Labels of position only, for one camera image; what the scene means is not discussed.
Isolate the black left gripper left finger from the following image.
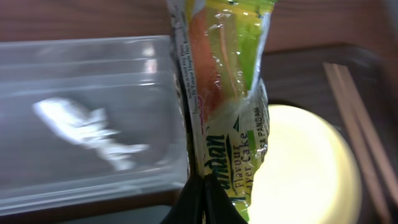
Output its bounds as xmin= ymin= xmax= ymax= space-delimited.
xmin=160 ymin=174 xmax=205 ymax=224

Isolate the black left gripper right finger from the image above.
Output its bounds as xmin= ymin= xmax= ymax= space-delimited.
xmin=204 ymin=174 xmax=248 ymax=224

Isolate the green pandan cake wrapper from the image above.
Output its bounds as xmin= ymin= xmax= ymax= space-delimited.
xmin=168 ymin=0 xmax=275 ymax=220

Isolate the black food waste tray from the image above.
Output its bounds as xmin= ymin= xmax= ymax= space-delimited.
xmin=62 ymin=205 xmax=172 ymax=224

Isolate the clear plastic waste bin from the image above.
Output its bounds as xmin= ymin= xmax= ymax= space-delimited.
xmin=1 ymin=35 xmax=187 ymax=215

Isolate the yellow plate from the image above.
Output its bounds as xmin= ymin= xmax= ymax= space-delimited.
xmin=249 ymin=105 xmax=362 ymax=224

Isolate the crumpled white tissue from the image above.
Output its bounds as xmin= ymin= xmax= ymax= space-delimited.
xmin=32 ymin=97 xmax=149 ymax=171

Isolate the dark brown serving tray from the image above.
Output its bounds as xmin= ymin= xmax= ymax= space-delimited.
xmin=262 ymin=45 xmax=397 ymax=223

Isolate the left wooden chopstick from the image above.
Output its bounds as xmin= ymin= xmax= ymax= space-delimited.
xmin=323 ymin=62 xmax=392 ymax=223

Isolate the wooden chopstick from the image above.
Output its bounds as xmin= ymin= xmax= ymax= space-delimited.
xmin=323 ymin=62 xmax=392 ymax=223
xmin=334 ymin=65 xmax=397 ymax=206

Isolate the right wooden chopstick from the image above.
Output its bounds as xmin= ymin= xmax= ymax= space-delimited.
xmin=334 ymin=65 xmax=397 ymax=206

